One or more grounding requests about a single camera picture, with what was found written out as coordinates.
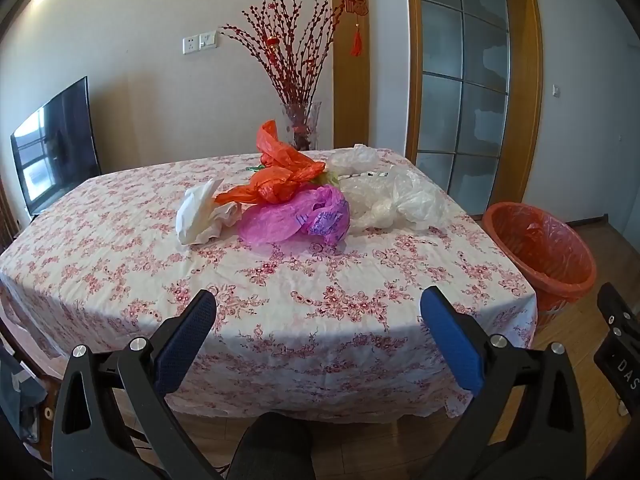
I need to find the red hanging tassel ornament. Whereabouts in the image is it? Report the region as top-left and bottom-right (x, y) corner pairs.
(344, 0), (370, 57)

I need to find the wooden wall panel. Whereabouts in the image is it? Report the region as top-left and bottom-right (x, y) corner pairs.
(330, 0), (370, 150)

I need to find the orange mesh trash bin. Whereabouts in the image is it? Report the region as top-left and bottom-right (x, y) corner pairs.
(482, 202), (597, 331)

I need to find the white paper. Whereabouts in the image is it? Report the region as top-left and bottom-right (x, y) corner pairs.
(175, 177), (243, 246)

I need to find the orange plastic bag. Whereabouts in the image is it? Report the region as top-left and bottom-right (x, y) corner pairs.
(215, 120), (328, 206)

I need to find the floral pink white tablecloth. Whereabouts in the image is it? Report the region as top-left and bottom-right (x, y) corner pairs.
(0, 147), (538, 421)

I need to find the small clear plastic bag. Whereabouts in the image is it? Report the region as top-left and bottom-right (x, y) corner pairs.
(327, 144), (381, 176)

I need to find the black flat television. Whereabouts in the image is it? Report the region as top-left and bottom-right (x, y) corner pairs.
(11, 76), (103, 218)

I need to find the clear glass vase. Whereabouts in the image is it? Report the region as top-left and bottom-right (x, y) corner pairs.
(281, 101), (322, 152)

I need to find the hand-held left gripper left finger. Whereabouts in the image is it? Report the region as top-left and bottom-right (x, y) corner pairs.
(51, 289), (218, 480)

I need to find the black fabric seat back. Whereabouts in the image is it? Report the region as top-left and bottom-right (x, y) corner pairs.
(232, 412), (316, 480)

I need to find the wooden door frame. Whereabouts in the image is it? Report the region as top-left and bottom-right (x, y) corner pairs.
(404, 0), (544, 216)

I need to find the large clear plastic bag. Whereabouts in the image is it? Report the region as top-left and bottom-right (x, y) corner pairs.
(340, 170), (448, 233)

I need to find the white wall socket plate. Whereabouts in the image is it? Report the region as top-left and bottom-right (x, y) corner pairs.
(181, 31), (218, 54)

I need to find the pink plastic bag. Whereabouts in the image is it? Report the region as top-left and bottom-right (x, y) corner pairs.
(237, 183), (351, 247)

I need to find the dark grey cloth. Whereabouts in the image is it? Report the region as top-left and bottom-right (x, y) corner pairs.
(0, 345), (48, 441)

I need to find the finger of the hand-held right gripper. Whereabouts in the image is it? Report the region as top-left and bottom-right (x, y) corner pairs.
(597, 282), (640, 343)

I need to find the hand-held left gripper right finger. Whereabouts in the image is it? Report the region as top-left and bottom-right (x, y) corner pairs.
(420, 286), (588, 480)

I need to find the frosted glass door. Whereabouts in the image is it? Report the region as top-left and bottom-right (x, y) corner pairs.
(416, 0), (512, 201)

